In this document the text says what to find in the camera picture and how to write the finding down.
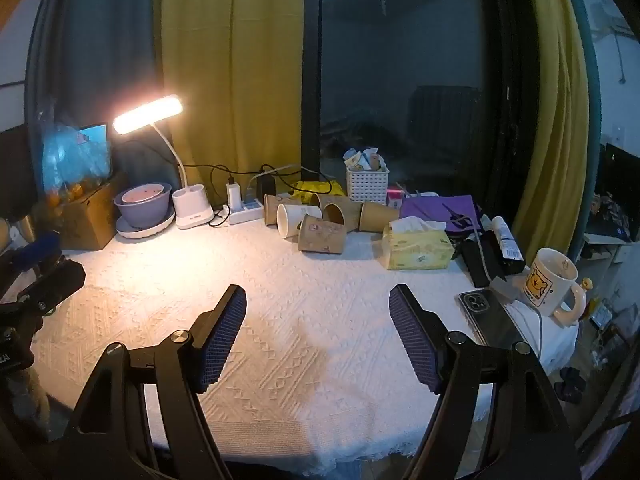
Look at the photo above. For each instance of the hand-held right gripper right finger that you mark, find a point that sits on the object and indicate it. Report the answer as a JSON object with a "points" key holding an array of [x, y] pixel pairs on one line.
{"points": [[414, 342]]}

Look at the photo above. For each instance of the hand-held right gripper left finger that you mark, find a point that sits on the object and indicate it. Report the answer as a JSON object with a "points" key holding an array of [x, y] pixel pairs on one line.
{"points": [[224, 342]]}

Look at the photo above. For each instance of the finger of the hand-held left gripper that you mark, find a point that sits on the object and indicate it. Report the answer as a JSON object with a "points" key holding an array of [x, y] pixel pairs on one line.
{"points": [[36, 254], [52, 282]]}

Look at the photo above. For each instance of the brown paper cup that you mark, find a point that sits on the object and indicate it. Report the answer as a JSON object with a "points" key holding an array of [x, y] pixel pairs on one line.
{"points": [[322, 235], [380, 216], [272, 210], [342, 215]]}

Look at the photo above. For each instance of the white paper cup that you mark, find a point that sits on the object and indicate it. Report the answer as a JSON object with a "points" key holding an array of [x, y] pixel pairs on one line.
{"points": [[297, 219]]}

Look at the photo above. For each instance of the white textured tablecloth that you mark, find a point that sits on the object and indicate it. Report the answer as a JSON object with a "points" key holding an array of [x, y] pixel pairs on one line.
{"points": [[280, 320]]}

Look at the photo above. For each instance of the cardboard box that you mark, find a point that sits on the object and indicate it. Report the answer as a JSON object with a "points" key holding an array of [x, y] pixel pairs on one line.
{"points": [[87, 220]]}

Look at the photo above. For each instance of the smartphone with clear case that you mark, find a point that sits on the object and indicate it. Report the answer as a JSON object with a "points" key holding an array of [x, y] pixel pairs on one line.
{"points": [[487, 315]]}

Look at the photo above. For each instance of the yellow tissue pack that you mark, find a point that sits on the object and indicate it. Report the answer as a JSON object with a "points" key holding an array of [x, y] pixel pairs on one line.
{"points": [[415, 250]]}

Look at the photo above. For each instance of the blue plastic bag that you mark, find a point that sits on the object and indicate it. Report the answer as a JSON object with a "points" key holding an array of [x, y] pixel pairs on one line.
{"points": [[65, 160]]}

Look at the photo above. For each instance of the black box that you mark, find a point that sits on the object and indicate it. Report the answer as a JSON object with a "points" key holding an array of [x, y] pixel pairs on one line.
{"points": [[482, 260]]}

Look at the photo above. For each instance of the pale blue plate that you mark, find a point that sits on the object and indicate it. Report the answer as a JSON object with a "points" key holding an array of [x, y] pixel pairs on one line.
{"points": [[150, 232]]}

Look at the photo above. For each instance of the purple bowl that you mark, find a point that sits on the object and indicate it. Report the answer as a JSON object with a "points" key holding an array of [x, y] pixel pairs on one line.
{"points": [[142, 215]]}

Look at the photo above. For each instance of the pink bowl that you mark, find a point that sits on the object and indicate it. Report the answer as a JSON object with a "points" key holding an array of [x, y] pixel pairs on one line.
{"points": [[142, 194]]}

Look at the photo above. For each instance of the white power strip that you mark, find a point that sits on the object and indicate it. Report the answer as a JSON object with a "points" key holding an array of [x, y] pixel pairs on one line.
{"points": [[245, 214]]}

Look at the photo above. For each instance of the scissors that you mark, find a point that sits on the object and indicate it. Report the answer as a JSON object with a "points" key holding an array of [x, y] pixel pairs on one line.
{"points": [[457, 216]]}

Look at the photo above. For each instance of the white desk lamp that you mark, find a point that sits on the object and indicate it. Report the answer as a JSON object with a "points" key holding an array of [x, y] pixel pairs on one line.
{"points": [[192, 207]]}

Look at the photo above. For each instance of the white tube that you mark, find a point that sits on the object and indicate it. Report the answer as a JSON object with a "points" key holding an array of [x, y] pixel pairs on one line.
{"points": [[507, 240]]}

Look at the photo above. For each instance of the white cartoon mug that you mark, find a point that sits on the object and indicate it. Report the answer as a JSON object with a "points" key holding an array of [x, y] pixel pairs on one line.
{"points": [[545, 285]]}

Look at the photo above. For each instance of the white charger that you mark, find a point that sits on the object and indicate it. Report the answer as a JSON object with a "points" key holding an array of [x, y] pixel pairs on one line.
{"points": [[234, 194]]}

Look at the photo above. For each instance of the white plastic basket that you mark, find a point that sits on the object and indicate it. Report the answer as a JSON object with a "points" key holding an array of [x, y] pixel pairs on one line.
{"points": [[367, 187]]}

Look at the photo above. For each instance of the black charger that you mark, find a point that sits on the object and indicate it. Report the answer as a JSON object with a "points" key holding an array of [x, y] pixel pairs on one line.
{"points": [[266, 186]]}

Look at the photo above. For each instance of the yellow plastic bag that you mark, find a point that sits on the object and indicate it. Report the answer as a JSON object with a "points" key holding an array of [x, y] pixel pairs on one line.
{"points": [[317, 189]]}

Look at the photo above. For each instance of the packets in basket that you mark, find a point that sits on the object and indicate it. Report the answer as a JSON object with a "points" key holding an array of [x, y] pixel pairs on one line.
{"points": [[364, 159]]}

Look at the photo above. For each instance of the grey curtain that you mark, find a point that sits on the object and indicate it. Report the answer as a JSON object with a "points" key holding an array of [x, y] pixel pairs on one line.
{"points": [[100, 35]]}

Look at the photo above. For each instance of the black monitor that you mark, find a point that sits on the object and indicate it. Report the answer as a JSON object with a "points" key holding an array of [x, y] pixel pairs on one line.
{"points": [[622, 185]]}

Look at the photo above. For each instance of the yellow curtain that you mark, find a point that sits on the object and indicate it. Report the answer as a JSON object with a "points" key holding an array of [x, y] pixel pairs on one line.
{"points": [[230, 60], [550, 110]]}

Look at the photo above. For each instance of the black window frame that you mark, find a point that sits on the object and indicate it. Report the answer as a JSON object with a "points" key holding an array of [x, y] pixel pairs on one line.
{"points": [[312, 60]]}

